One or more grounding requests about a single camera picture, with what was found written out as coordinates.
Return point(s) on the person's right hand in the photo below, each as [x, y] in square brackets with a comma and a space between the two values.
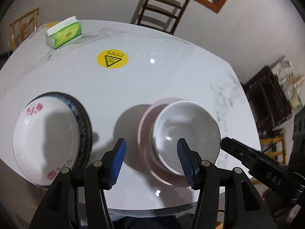
[286, 214]

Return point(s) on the small blue floral plate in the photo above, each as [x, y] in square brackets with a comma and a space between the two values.
[79, 121]

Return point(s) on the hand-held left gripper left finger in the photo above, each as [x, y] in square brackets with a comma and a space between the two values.
[116, 164]

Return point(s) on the yellow round warning sticker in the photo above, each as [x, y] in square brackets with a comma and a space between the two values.
[104, 63]
[51, 24]

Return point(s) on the large blue floral plate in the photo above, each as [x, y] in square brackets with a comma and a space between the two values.
[89, 128]

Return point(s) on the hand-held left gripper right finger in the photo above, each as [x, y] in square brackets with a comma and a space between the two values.
[185, 164]

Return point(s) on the white bowl with rabbit print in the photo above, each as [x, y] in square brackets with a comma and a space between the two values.
[185, 124]

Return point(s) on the dark wooden furniture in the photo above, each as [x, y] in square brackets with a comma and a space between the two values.
[269, 100]

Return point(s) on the green tissue pack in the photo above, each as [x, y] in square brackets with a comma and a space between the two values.
[66, 34]

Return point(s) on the white rose plate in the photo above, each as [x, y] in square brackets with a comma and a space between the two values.
[47, 143]

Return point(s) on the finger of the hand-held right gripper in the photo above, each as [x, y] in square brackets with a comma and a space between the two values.
[238, 150]

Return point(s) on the large pink bowl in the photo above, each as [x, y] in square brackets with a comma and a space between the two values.
[145, 124]

